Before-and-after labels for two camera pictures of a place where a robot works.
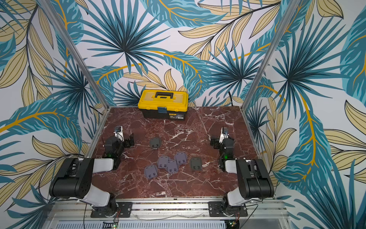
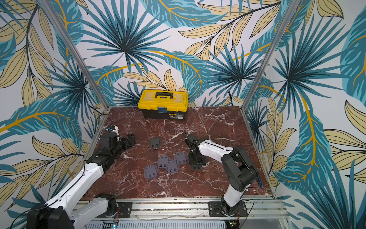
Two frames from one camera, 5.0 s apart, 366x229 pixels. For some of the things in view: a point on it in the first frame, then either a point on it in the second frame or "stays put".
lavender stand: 180,158 stays put
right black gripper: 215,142 → 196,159
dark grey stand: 196,163 stays put
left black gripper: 127,144 stays put
